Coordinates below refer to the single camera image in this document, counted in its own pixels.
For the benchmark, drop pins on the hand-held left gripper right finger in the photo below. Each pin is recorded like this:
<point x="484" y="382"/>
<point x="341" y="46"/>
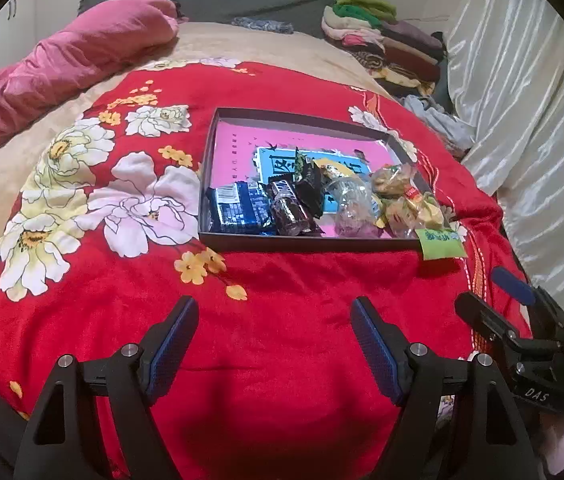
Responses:
<point x="374" y="350"/>

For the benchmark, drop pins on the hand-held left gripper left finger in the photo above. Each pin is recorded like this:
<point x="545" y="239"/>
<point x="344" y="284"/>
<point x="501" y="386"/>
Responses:
<point x="177" y="340"/>

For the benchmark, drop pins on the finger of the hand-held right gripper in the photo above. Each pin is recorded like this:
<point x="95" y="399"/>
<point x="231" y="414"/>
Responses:
<point x="511" y="282"/>
<point x="481" y="315"/>

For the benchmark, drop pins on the yellow-green snack packet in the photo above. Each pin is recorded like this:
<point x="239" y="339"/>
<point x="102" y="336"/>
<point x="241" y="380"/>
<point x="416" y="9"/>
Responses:
<point x="439" y="245"/>

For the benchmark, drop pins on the dark shallow cardboard box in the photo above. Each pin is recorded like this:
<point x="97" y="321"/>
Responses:
<point x="312" y="244"/>

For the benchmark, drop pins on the blue cookie packet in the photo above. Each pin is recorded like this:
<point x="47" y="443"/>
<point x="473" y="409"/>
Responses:
<point x="237" y="207"/>

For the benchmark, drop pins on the clear rice cracker packet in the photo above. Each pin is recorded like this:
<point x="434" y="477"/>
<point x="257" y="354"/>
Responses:
<point x="391" y="180"/>

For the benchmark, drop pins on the clear crinkled candy wrapper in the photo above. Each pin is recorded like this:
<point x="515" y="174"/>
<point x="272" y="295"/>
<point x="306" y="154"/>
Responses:
<point x="349" y="192"/>

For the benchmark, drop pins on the brown chocolate bar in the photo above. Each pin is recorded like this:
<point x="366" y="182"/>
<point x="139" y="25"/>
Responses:
<point x="289" y="210"/>

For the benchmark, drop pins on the black and green snack packet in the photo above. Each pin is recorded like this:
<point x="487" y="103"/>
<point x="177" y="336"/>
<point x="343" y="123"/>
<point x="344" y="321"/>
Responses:
<point x="312" y="185"/>

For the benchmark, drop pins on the yellow cartoon snack packet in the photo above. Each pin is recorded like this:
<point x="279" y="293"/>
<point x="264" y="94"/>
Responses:
<point x="334" y="167"/>

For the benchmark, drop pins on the person's right leg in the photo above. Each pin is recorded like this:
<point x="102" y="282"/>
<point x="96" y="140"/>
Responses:
<point x="561" y="445"/>

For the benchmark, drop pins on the red floral blanket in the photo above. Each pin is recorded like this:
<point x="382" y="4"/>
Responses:
<point x="287" y="410"/>

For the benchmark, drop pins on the light grey crumpled cloth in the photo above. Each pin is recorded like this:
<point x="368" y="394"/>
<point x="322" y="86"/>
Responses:
<point x="441" y="125"/>

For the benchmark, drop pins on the white satin curtain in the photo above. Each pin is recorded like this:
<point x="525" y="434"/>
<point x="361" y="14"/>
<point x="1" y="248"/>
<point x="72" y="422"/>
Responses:
<point x="521" y="110"/>

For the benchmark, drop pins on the pink and blue book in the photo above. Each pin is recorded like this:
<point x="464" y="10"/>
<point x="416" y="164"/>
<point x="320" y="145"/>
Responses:
<point x="237" y="155"/>

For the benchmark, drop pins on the pile of folded clothes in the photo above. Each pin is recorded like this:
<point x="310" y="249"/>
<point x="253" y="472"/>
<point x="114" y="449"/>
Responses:
<point x="401" y="55"/>

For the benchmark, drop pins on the pink quilt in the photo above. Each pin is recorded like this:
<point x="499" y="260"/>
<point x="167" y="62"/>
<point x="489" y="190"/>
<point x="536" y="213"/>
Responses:
<point x="62" y="70"/>

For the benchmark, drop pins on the beige bed sheet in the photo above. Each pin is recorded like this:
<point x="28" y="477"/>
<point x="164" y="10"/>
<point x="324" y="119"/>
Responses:
<point x="237" y="45"/>

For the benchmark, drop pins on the blue patterned cloth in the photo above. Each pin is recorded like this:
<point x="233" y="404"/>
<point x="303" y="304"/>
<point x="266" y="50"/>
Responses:
<point x="262" y="25"/>

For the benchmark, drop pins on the white wardrobe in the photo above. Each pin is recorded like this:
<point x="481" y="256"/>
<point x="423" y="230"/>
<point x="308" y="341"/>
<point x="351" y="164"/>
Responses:
<point x="22" y="35"/>

